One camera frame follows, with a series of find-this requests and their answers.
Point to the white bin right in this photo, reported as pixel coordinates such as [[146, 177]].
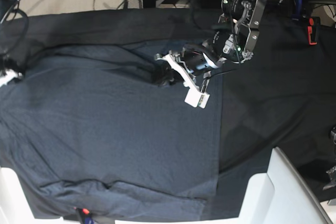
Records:
[[280, 195]]

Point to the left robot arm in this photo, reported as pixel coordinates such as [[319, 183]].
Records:
[[234, 40]]

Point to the white bin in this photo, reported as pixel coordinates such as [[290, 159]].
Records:
[[280, 195], [14, 206]]

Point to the black table cloth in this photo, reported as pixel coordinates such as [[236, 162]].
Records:
[[283, 97]]

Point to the black red clamp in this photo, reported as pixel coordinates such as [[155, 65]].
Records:
[[84, 216], [311, 27]]

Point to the white bin left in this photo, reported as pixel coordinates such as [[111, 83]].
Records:
[[14, 206]]

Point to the black red clamp right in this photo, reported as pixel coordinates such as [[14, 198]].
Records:
[[311, 27]]

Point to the dark grey T-shirt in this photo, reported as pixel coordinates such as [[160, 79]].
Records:
[[86, 128]]

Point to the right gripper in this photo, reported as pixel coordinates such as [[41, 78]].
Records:
[[10, 70]]

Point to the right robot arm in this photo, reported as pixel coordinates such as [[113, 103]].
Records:
[[8, 7]]

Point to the black red clamp front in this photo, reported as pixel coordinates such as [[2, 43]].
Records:
[[84, 216]]

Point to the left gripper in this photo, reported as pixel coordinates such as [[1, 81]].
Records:
[[186, 65]]

